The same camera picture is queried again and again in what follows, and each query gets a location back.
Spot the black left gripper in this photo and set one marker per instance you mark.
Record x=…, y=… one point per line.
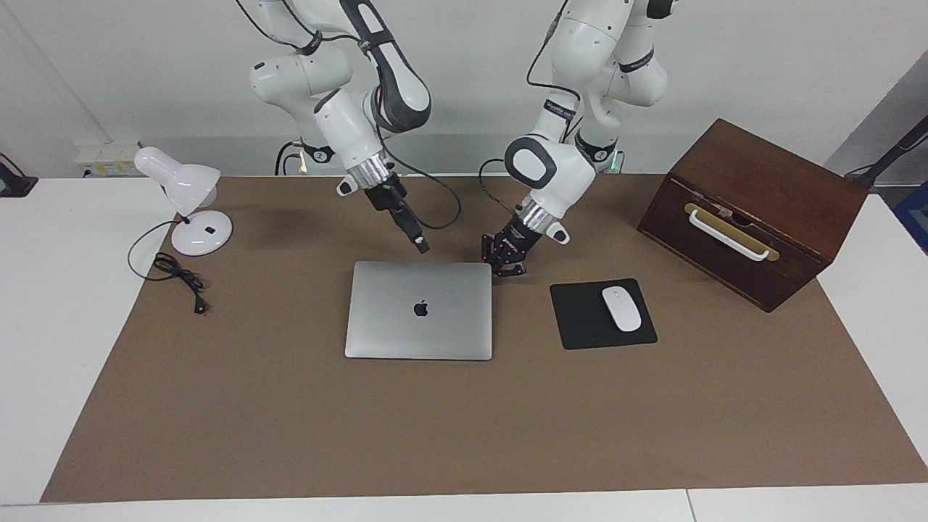
x=516, y=243

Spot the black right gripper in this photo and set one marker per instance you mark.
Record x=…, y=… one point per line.
x=388, y=197

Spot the silver laptop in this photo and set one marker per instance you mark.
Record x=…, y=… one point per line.
x=420, y=333

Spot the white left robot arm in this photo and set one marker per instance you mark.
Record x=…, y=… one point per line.
x=580, y=58

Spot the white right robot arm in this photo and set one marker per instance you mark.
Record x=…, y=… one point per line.
x=341, y=123

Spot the black mouse pad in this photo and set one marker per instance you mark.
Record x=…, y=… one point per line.
x=580, y=319

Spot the white computer mouse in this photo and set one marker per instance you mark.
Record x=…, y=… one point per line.
x=622, y=309

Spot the brown table mat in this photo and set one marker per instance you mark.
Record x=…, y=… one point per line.
x=464, y=428

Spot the white desk lamp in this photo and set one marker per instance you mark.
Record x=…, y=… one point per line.
x=185, y=181

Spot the dark brown wooden box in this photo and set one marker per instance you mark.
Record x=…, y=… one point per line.
x=768, y=174

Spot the white power strip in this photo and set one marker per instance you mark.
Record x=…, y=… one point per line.
x=109, y=156

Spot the black tripod pole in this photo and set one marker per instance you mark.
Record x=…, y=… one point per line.
x=888, y=156

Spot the blue crate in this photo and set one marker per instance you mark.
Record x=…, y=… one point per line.
x=915, y=217

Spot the black clamp mount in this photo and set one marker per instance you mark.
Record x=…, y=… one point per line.
x=14, y=185

